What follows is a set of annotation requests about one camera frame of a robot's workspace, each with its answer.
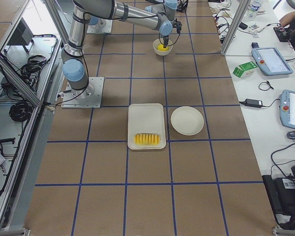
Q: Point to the black power adapter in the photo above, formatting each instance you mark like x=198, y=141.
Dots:
x=253, y=103

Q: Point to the upper blue teach pendant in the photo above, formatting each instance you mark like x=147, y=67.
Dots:
x=270, y=61

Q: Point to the white ceramic bowl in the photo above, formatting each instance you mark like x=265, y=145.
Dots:
x=160, y=53

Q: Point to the yellow lemon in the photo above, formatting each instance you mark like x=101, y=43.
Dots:
x=160, y=48

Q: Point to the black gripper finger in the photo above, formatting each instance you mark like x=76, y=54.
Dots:
x=165, y=44

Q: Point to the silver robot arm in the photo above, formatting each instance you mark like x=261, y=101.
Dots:
x=96, y=14

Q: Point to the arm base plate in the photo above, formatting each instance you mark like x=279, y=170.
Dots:
x=101, y=27
x=84, y=99

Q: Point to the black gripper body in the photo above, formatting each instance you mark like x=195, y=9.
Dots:
x=165, y=39

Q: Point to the white rectangular tray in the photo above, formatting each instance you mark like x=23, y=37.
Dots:
x=146, y=118

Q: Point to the grey electronics box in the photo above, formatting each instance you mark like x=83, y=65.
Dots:
x=22, y=36

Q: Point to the green white carton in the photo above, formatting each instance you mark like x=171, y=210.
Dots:
x=245, y=69

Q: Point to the sliced yellow mango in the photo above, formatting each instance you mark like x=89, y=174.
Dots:
x=146, y=139

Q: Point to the lower blue teach pendant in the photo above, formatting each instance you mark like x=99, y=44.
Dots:
x=287, y=108

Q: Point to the cream round plate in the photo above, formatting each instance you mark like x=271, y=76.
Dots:
x=187, y=120

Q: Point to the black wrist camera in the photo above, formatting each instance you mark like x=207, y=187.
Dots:
x=177, y=25

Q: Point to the blue teach pendant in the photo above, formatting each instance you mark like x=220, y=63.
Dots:
x=287, y=108
x=270, y=61

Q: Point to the aluminium frame post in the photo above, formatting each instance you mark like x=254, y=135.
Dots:
x=239, y=14

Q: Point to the black dish rack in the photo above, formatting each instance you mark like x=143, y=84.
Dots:
x=182, y=5

